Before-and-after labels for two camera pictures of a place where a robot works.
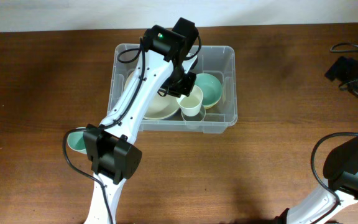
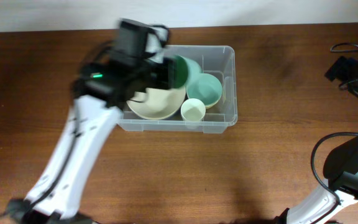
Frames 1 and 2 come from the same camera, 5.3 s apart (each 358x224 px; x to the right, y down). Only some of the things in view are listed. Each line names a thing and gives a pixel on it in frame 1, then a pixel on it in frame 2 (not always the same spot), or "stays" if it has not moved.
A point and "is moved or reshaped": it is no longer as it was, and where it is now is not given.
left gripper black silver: x=186 y=87 -> x=167 y=79
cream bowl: x=161 y=107 stays
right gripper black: x=339 y=70 stays
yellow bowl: x=210 y=106 stays
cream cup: x=191 y=106 is moved or reshaped
